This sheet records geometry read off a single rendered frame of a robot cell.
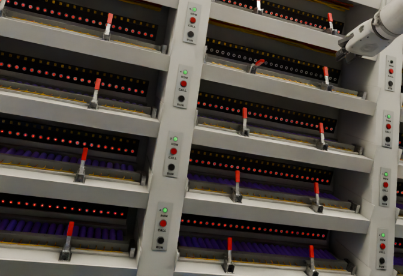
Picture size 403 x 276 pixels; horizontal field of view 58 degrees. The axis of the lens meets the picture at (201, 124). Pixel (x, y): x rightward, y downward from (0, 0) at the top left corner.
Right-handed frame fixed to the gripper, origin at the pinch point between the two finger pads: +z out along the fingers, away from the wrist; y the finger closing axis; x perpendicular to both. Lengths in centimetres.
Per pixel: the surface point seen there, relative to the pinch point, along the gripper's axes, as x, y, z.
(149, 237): -57, -51, 19
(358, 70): 7.0, 18.0, 15.3
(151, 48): -3, -57, 15
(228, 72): -9.2, -34.6, 9.0
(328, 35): 9.7, -1.9, 4.8
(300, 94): -10.9, -10.1, 9.9
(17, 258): -64, -81, 21
